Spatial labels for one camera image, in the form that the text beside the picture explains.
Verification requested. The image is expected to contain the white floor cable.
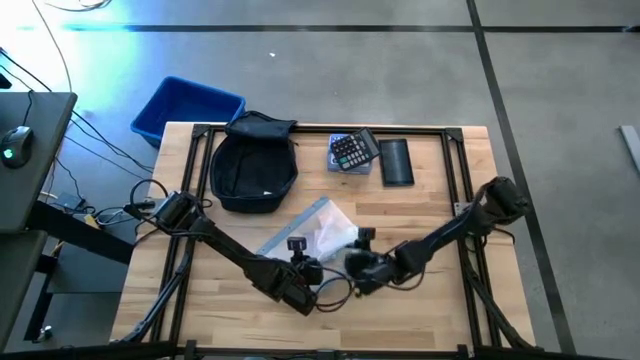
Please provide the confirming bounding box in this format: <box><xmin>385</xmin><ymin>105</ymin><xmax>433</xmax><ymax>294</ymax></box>
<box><xmin>29</xmin><ymin>0</ymin><xmax>74</xmax><ymax>94</ymax></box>

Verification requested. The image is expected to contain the navy blue backpack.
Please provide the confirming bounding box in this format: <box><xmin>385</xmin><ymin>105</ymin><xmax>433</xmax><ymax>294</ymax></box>
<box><xmin>209</xmin><ymin>110</ymin><xmax>300</xmax><ymax>215</ymax></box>

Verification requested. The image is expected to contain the blue first aid kit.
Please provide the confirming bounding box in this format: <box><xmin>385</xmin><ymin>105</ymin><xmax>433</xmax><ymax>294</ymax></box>
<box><xmin>327</xmin><ymin>133</ymin><xmax>374</xmax><ymax>176</ymax></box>

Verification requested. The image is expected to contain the black power adapter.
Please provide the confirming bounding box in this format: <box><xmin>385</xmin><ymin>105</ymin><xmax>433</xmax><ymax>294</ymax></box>
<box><xmin>52</xmin><ymin>192</ymin><xmax>87</xmax><ymax>212</ymax></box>

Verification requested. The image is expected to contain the black calculator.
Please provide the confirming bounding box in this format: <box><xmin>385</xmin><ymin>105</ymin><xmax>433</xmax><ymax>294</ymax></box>
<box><xmin>329</xmin><ymin>127</ymin><xmax>382</xmax><ymax>173</ymax></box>

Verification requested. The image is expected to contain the black aluminium table frame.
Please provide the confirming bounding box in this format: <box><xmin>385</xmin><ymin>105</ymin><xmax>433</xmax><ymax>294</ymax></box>
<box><xmin>112</xmin><ymin>122</ymin><xmax>539</xmax><ymax>360</ymax></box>

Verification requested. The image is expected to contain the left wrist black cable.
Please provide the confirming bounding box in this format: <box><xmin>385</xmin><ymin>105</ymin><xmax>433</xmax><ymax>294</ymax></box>
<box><xmin>313</xmin><ymin>267</ymin><xmax>357</xmax><ymax>314</ymax></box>

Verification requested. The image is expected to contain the black desk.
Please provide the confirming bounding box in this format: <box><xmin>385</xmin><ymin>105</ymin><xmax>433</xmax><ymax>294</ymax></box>
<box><xmin>0</xmin><ymin>91</ymin><xmax>137</xmax><ymax>351</ymax></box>

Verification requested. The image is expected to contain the black mouse cable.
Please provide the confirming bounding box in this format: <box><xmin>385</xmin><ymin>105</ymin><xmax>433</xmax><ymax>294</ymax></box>
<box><xmin>22</xmin><ymin>89</ymin><xmax>35</xmax><ymax>129</ymax></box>

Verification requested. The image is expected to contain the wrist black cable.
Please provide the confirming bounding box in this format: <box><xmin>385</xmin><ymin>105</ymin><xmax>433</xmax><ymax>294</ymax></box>
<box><xmin>313</xmin><ymin>267</ymin><xmax>357</xmax><ymax>314</ymax></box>
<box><xmin>393</xmin><ymin>269</ymin><xmax>427</xmax><ymax>293</ymax></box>

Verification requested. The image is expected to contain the black rectangular case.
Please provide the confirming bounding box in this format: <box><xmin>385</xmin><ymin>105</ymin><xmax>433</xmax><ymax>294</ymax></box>
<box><xmin>378</xmin><ymin>138</ymin><xmax>416</xmax><ymax>188</ymax></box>

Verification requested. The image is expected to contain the grey metal bar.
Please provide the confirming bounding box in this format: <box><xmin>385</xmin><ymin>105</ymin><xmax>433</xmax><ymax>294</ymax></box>
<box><xmin>619</xmin><ymin>124</ymin><xmax>640</xmax><ymax>174</ymax></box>

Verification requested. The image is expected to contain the black floor cable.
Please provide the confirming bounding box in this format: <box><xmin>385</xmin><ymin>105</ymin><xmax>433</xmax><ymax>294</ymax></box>
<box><xmin>0</xmin><ymin>47</ymin><xmax>157</xmax><ymax>175</ymax></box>

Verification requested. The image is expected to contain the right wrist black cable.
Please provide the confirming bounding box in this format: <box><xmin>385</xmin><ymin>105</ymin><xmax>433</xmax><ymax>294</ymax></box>
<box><xmin>393</xmin><ymin>269</ymin><xmax>427</xmax><ymax>293</ymax></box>

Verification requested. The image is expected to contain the blue plastic tub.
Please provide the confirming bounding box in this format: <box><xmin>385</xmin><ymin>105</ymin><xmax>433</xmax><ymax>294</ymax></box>
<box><xmin>130</xmin><ymin>75</ymin><xmax>248</xmax><ymax>150</ymax></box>

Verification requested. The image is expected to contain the white mesh zip pouch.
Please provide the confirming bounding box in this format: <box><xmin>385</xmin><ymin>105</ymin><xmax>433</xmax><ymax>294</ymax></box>
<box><xmin>255</xmin><ymin>195</ymin><xmax>362</xmax><ymax>265</ymax></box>

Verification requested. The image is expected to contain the black computer mouse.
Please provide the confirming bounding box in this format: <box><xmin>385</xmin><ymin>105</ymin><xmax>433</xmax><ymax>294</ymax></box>
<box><xmin>0</xmin><ymin>124</ymin><xmax>35</xmax><ymax>170</ymax></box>

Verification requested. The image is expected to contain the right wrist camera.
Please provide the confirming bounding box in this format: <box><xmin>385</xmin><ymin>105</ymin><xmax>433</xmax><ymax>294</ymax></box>
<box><xmin>357</xmin><ymin>227</ymin><xmax>377</xmax><ymax>251</ymax></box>

